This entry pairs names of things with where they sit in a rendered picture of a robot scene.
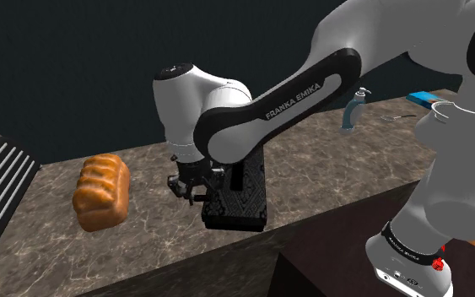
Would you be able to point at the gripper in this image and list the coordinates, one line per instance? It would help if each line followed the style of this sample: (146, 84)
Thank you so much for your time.
(194, 170)

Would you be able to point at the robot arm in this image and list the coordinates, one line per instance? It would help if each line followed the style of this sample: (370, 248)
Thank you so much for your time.
(237, 135)

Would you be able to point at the brown bread loaf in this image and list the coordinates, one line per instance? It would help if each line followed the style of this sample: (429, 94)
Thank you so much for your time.
(102, 193)

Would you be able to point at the black patterned tissue box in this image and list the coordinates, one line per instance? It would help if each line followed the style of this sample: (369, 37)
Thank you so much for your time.
(248, 193)

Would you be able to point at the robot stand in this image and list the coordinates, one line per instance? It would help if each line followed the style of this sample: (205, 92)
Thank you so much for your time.
(323, 255)

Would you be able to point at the grey blue soap dispenser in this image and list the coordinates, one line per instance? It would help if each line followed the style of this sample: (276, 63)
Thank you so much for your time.
(353, 114)

